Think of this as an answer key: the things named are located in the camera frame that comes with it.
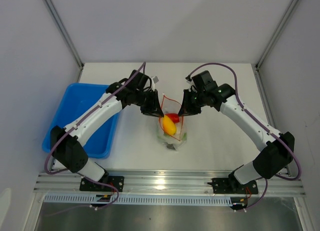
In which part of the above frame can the blue plastic bin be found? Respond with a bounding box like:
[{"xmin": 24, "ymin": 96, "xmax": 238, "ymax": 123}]
[{"xmin": 41, "ymin": 83, "xmax": 121, "ymax": 160}]

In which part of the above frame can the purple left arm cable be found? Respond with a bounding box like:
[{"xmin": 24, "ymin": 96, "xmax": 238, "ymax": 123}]
[{"xmin": 44, "ymin": 61, "xmax": 147, "ymax": 217}]

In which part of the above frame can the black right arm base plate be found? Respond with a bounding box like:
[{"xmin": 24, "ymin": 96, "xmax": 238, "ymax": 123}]
[{"xmin": 207, "ymin": 177, "xmax": 259, "ymax": 195}]

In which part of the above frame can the aluminium corner post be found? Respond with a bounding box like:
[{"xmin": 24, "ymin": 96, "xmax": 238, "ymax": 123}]
[
  {"xmin": 42, "ymin": 0, "xmax": 84, "ymax": 70},
  {"xmin": 255, "ymin": 0, "xmax": 302, "ymax": 72}
]

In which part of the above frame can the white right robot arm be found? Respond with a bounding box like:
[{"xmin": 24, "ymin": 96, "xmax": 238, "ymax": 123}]
[{"xmin": 178, "ymin": 70, "xmax": 295, "ymax": 193}]

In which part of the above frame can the white slotted cable duct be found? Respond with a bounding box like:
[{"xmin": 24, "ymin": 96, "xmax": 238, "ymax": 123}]
[{"xmin": 44, "ymin": 193, "xmax": 233, "ymax": 207}]

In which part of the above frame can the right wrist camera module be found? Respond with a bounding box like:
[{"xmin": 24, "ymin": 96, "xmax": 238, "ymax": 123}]
[{"xmin": 185, "ymin": 75, "xmax": 194, "ymax": 86}]

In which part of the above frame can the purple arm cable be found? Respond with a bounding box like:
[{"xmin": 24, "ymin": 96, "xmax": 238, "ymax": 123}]
[
  {"xmin": 186, "ymin": 62, "xmax": 303, "ymax": 213},
  {"xmin": 44, "ymin": 61, "xmax": 147, "ymax": 217}
]

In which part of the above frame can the grey toy fish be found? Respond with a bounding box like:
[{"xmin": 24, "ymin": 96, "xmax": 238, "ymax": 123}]
[{"xmin": 166, "ymin": 143, "xmax": 176, "ymax": 150}]

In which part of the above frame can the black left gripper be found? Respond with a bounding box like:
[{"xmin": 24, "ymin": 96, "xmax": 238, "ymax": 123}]
[{"xmin": 133, "ymin": 89, "xmax": 164, "ymax": 118}]

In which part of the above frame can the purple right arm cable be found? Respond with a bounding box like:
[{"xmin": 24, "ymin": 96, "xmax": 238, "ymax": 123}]
[{"xmin": 186, "ymin": 62, "xmax": 303, "ymax": 213}]

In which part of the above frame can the right side aluminium rail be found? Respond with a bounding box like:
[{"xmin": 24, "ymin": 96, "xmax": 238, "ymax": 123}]
[{"xmin": 253, "ymin": 64, "xmax": 292, "ymax": 177}]

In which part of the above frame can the left aluminium corner post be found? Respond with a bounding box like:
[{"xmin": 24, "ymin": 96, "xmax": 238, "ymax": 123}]
[{"xmin": 42, "ymin": 0, "xmax": 84, "ymax": 70}]

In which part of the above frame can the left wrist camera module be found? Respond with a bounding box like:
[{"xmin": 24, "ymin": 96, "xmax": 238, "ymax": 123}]
[{"xmin": 151, "ymin": 76, "xmax": 159, "ymax": 90}]

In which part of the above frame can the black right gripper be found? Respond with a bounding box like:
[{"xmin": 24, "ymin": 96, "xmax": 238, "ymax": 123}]
[{"xmin": 177, "ymin": 89, "xmax": 207, "ymax": 118}]

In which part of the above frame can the orange red toy mango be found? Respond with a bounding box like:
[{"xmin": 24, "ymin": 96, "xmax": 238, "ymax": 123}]
[{"xmin": 166, "ymin": 113, "xmax": 180, "ymax": 124}]

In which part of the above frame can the yellow toy lemon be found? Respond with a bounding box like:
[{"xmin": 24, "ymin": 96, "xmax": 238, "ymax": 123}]
[{"xmin": 162, "ymin": 115, "xmax": 177, "ymax": 136}]

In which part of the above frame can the right aluminium corner post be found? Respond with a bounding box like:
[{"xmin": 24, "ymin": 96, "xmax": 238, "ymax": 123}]
[{"xmin": 255, "ymin": 0, "xmax": 302, "ymax": 72}]

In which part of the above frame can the clear orange-zipper zip bag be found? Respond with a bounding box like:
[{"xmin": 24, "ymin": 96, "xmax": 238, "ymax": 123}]
[{"xmin": 156, "ymin": 94, "xmax": 187, "ymax": 151}]

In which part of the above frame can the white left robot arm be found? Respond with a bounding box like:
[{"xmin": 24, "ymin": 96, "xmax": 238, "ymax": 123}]
[{"xmin": 48, "ymin": 70, "xmax": 164, "ymax": 191}]

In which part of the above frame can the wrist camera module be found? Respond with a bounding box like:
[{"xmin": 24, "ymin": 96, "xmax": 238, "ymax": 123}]
[
  {"xmin": 185, "ymin": 75, "xmax": 194, "ymax": 86},
  {"xmin": 151, "ymin": 76, "xmax": 159, "ymax": 90}
]

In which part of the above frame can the white green toy cauliflower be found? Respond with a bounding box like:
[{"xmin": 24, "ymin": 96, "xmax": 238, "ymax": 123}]
[{"xmin": 158, "ymin": 132, "xmax": 187, "ymax": 150}]

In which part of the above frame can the aluminium front frame rail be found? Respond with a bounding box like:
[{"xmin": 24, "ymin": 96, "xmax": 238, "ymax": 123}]
[{"xmin": 33, "ymin": 169, "xmax": 306, "ymax": 198}]

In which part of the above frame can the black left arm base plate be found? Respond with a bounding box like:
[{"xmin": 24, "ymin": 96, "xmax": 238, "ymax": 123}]
[{"xmin": 79, "ymin": 175, "xmax": 125, "ymax": 192}]

